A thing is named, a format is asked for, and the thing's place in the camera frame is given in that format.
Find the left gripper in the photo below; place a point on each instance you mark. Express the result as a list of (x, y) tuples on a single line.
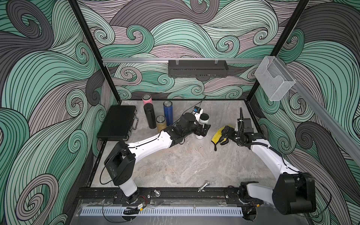
[(203, 130)]

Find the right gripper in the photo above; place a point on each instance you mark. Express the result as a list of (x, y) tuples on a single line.
[(228, 133)]

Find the white thermos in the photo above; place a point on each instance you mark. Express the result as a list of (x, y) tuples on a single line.
[(204, 119)]

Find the yellow grey cleaning cloth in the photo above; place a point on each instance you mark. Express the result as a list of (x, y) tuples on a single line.
[(220, 137)]

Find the gold thermos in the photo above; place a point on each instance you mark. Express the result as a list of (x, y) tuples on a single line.
[(161, 123)]

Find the blue thermos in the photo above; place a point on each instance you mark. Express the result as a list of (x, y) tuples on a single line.
[(168, 112)]

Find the black thermos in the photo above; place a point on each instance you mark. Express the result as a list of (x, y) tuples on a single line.
[(150, 115)]

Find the pink thermos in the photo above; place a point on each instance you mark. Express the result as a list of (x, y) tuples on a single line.
[(147, 99)]

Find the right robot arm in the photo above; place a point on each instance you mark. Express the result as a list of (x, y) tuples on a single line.
[(294, 192)]

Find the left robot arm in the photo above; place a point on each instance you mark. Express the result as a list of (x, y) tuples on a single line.
[(121, 161)]

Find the black hard case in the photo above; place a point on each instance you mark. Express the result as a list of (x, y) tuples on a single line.
[(119, 123)]

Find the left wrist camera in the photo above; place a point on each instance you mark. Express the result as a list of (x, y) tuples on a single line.
[(197, 111)]

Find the silver bolt on rail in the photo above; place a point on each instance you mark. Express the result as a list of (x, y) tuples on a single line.
[(201, 189)]

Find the clear acrylic wall holder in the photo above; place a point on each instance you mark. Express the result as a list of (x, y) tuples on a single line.
[(274, 77)]

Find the black wall shelf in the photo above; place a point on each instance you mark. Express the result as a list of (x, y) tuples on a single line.
[(202, 70)]

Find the silver knob on rail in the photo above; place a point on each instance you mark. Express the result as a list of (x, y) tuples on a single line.
[(157, 193)]

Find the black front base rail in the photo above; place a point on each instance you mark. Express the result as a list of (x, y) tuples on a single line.
[(229, 194)]

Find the white slotted cable duct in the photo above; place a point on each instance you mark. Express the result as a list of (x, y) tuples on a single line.
[(165, 211)]

